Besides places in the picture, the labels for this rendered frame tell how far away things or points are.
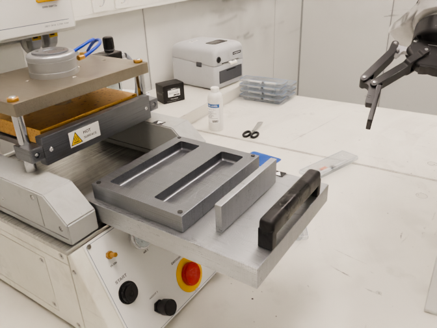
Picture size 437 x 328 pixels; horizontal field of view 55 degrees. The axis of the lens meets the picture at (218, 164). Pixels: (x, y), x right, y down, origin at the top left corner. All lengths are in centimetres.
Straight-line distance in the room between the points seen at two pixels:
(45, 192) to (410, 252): 67
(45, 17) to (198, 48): 87
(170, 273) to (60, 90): 34
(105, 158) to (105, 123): 14
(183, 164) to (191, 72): 111
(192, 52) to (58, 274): 120
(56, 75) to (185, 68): 106
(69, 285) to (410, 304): 55
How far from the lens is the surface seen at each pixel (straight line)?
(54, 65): 73
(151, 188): 59
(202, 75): 169
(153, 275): 69
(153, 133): 81
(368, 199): 105
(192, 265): 74
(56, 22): 93
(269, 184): 62
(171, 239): 54
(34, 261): 72
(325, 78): 317
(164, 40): 182
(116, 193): 59
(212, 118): 138
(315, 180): 58
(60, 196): 62
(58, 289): 71
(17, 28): 89
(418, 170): 123
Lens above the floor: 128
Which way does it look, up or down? 27 degrees down
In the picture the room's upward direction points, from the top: 2 degrees counter-clockwise
